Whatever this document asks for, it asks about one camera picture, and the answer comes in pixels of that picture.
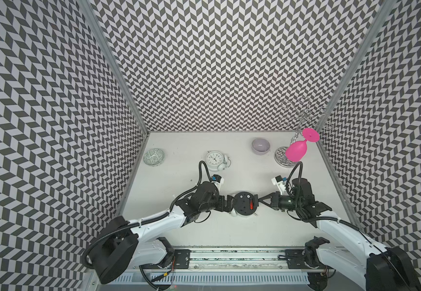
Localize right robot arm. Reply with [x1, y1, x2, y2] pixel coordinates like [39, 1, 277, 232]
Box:
[258, 162, 421, 291]

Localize white alarm clock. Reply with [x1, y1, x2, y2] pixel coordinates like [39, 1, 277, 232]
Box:
[230, 192, 258, 218]
[205, 151, 232, 172]

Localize lilac small bowl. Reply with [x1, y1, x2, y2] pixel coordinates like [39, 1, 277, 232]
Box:
[251, 138, 271, 155]

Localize pink plastic wine glass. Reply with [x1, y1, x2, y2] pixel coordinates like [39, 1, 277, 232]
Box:
[285, 128, 320, 162]

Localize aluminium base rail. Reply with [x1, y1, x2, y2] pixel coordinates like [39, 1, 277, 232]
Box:
[86, 247, 393, 274]

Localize green patterned glass dish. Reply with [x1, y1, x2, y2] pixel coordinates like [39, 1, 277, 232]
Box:
[143, 148, 165, 167]

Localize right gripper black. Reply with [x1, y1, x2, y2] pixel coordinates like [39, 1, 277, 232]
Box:
[258, 191, 302, 211]

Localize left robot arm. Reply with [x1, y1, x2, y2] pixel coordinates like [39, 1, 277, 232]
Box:
[81, 161, 235, 284]

